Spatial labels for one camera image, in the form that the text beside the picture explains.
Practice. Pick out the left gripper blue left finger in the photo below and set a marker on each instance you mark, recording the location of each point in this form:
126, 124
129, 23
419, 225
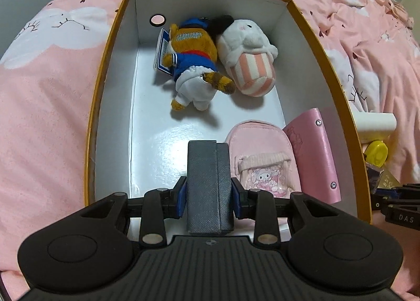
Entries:
180, 196

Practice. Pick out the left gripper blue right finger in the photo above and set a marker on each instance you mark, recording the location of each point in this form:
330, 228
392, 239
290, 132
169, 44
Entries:
238, 197

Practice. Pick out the dark grey textured case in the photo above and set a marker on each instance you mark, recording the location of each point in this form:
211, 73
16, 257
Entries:
209, 188

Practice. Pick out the pink mini backpack pouch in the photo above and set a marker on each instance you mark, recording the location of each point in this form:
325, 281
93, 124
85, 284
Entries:
261, 157

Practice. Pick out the yellow round tape measure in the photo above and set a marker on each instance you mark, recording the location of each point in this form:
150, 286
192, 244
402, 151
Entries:
375, 153

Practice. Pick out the pink leather wallet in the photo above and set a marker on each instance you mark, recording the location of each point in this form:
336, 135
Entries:
313, 156

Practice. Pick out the orange bear plush blue outfit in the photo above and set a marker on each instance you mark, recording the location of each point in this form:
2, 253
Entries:
187, 52

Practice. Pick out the white dog plush striped cup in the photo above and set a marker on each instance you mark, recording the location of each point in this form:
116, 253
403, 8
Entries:
246, 54

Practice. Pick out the pink cloud print duvet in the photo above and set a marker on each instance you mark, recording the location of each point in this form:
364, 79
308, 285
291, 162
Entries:
45, 107

